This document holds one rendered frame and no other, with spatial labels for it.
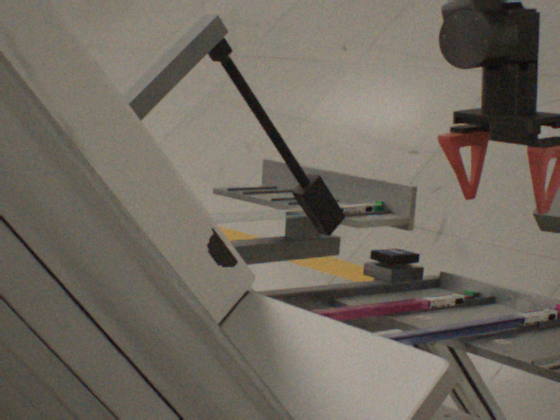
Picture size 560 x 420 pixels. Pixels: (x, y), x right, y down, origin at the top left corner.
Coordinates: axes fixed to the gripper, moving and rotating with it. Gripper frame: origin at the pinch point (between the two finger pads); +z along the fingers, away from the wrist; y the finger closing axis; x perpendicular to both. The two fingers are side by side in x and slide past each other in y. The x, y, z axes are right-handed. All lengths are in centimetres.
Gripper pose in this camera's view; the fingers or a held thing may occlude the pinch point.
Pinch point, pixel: (505, 198)
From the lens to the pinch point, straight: 110.9
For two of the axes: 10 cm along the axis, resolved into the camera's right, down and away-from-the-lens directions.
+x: 7.7, -1.5, 6.2
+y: 6.4, 1.5, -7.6
